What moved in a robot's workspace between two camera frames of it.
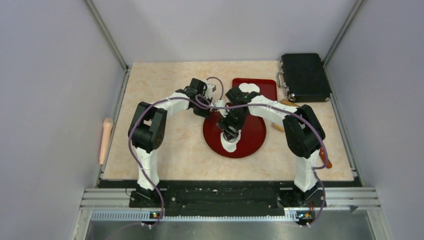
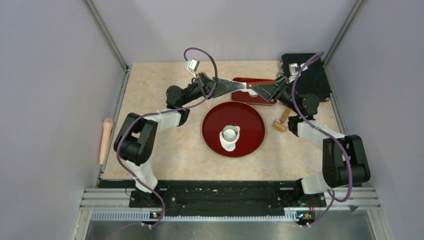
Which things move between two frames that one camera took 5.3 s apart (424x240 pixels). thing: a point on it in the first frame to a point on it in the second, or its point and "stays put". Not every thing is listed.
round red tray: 252,135 stays put
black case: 304,77 stays put
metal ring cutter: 231,135 stays put
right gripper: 225,122 to 268,90
